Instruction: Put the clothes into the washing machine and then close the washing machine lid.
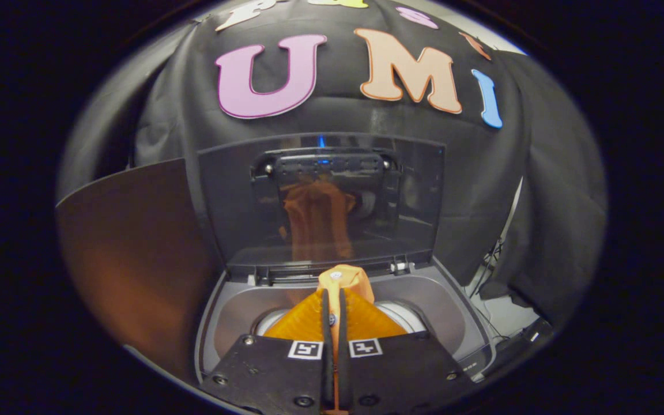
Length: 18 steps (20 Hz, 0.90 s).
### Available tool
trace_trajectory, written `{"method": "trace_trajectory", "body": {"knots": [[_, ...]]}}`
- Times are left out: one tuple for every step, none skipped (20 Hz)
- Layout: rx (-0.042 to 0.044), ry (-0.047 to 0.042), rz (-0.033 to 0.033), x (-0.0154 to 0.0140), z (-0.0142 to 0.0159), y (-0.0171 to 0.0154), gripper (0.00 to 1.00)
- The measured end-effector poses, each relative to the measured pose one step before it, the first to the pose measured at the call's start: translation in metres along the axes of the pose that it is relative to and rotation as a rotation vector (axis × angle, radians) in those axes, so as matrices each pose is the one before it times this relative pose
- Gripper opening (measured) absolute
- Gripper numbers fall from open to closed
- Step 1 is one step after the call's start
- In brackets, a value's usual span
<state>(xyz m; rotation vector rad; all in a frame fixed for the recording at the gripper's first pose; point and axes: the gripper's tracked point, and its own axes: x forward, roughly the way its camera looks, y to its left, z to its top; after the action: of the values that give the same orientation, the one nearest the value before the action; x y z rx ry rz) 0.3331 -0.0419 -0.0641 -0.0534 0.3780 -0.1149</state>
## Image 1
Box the orange cloth garment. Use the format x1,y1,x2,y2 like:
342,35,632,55
316,264,376,415

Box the grey washing machine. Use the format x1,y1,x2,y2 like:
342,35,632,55
194,256,497,398

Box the black backdrop cloth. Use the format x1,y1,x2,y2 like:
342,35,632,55
58,0,608,323

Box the black box on floor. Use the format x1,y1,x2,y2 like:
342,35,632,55
492,317,555,371

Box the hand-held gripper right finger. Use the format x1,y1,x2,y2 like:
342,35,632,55
338,288,477,415

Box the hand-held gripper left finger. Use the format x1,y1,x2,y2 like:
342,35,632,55
199,288,336,415

